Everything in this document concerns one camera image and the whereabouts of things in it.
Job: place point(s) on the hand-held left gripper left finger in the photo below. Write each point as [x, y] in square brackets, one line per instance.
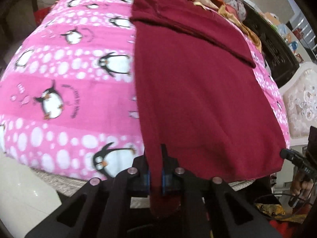
[146, 179]

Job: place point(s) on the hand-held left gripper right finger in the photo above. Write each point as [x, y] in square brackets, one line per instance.
[164, 181]

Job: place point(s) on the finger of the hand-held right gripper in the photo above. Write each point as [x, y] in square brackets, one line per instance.
[291, 156]

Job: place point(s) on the maroon garment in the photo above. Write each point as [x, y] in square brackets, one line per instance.
[198, 104]

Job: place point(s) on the person's right hand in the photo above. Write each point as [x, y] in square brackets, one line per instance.
[304, 187]

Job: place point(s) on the white floral headboard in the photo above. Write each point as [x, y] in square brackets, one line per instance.
[302, 104]

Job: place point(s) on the yellow patterned cloth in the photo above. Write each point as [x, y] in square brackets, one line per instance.
[282, 210]

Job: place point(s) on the blue bottle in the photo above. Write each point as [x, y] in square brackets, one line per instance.
[294, 46]

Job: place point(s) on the dark carved wooden cabinet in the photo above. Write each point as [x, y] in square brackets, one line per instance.
[275, 52]

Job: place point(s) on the metal stair railing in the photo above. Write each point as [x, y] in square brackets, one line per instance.
[305, 33]

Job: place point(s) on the pink penguin print blanket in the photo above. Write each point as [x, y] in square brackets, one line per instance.
[74, 79]

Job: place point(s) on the yellow and red blanket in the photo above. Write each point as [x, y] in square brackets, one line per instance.
[252, 33]

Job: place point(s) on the dark wooden furniture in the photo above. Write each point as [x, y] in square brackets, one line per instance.
[14, 17]

